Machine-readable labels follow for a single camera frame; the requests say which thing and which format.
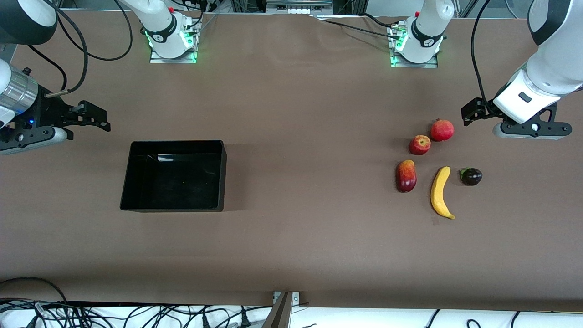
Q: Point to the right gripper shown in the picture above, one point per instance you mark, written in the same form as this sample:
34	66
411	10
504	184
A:
49	112

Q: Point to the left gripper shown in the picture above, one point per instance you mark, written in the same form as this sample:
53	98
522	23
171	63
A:
483	110

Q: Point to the red apple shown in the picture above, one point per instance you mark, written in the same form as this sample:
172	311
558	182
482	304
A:
419	145

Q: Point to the yellow banana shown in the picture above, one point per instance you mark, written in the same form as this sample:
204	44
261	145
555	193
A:
439	191

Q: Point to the black rectangular plastic box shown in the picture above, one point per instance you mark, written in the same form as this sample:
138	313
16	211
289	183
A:
173	182

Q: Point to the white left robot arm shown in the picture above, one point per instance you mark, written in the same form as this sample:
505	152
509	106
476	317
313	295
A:
555	64

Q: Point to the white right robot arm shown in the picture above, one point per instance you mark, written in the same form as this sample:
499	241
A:
159	18

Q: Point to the red pomegranate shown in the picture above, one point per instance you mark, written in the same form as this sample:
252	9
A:
442	130

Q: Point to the dark purple round fruit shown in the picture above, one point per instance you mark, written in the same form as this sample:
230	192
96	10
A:
472	176

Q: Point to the red yellow mango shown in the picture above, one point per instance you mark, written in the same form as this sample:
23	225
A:
406	176

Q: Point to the white power strip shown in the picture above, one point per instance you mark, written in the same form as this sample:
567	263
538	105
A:
298	9

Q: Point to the brown table cover sheet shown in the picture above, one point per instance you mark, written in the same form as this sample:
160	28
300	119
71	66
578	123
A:
291	250

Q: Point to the dark support beam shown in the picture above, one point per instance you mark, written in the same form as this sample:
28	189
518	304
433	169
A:
278	314

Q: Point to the metal table edge bracket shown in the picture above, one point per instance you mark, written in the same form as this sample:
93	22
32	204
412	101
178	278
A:
295	297

